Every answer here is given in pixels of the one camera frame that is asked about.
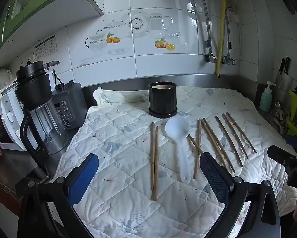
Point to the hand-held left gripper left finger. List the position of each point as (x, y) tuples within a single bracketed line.
[(84, 176)]

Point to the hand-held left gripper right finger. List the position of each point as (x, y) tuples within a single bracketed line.
[(214, 178)]

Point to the white plastic rice spoon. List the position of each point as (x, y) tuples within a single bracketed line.
[(177, 129)]

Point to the black utensil holder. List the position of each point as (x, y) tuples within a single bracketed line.
[(162, 99)]

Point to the green plastic dish rack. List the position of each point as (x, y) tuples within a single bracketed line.
[(296, 109)]

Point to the metal ladle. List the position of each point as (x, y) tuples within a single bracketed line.
[(278, 106)]

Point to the green soap pump bottle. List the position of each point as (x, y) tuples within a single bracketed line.
[(265, 101)]

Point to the white quilted mat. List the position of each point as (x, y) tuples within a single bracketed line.
[(118, 133)]

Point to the white microwave oven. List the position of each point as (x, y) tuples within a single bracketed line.
[(7, 119)]

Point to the metal water valve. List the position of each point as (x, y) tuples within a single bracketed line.
[(210, 57), (229, 60)]

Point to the white kettle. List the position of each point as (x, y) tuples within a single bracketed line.
[(2, 74)]

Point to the white wall label sticker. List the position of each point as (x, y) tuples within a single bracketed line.
[(45, 47)]

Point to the green wall cabinet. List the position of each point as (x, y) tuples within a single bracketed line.
[(27, 10)]

